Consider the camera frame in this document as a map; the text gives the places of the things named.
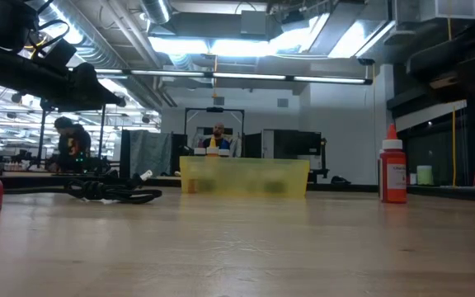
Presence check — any silver air duct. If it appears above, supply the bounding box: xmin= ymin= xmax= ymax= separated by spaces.
xmin=138 ymin=0 xmax=173 ymax=25

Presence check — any black station frame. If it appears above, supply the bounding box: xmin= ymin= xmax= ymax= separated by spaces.
xmin=183 ymin=106 xmax=246 ymax=158

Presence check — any person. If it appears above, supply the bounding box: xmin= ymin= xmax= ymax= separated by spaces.
xmin=201 ymin=122 xmax=232 ymax=150
xmin=53 ymin=115 xmax=93 ymax=173

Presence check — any large yellow food coloring bottle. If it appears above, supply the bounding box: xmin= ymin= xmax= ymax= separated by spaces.
xmin=206 ymin=135 xmax=220 ymax=158

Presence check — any fluorescent light strip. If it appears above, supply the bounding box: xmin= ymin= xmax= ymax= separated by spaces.
xmin=92 ymin=68 xmax=374 ymax=86

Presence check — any large orange food coloring bottle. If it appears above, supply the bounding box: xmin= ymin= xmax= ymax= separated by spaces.
xmin=378 ymin=123 xmax=407 ymax=205

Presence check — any black monitor on stand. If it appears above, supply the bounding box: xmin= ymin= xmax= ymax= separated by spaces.
xmin=274 ymin=129 xmax=329 ymax=182

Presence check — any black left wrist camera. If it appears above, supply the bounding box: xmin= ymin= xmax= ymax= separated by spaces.
xmin=40 ymin=39 xmax=78 ymax=70

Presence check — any black coiled cable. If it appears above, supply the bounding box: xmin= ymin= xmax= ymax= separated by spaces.
xmin=4 ymin=168 xmax=163 ymax=205

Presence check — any pale green small container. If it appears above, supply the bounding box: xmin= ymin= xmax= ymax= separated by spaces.
xmin=416 ymin=164 xmax=435 ymax=186

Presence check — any black aluminium table frame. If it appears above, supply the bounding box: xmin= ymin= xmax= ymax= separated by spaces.
xmin=0 ymin=171 xmax=475 ymax=204

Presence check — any yellow translucent plastic bin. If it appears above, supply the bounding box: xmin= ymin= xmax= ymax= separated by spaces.
xmin=179 ymin=155 xmax=311 ymax=198

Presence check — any black tripod stand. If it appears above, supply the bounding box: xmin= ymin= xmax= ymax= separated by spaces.
xmin=35 ymin=97 xmax=55 ymax=172

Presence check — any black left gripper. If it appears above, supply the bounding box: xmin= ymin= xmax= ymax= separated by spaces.
xmin=58 ymin=61 xmax=126 ymax=113

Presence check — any grey cloth-covered partition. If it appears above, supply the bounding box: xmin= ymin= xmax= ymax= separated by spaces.
xmin=120 ymin=129 xmax=173 ymax=178

